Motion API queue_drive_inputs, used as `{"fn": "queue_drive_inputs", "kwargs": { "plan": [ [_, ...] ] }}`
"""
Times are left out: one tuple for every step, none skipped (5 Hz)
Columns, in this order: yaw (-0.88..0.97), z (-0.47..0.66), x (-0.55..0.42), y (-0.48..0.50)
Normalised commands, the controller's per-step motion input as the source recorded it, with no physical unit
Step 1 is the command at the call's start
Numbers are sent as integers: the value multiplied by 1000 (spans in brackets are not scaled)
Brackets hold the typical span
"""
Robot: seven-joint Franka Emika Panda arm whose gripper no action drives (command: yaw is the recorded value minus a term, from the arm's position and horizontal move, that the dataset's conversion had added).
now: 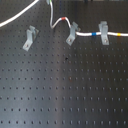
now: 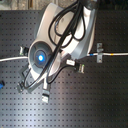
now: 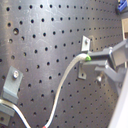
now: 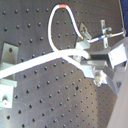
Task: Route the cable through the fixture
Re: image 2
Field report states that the white cable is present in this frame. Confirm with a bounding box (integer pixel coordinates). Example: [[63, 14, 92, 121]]
[[0, 51, 128, 63]]

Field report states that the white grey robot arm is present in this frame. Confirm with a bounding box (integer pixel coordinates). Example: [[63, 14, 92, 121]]
[[28, 0, 98, 85]]

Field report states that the black perforated breadboard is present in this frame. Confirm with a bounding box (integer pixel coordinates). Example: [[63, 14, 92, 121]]
[[0, 10, 128, 128]]

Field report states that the grey metal cable clip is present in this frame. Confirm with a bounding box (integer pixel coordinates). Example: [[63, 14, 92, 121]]
[[97, 43, 103, 63]]

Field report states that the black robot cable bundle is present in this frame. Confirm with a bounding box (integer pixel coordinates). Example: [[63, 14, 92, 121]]
[[16, 0, 100, 104]]

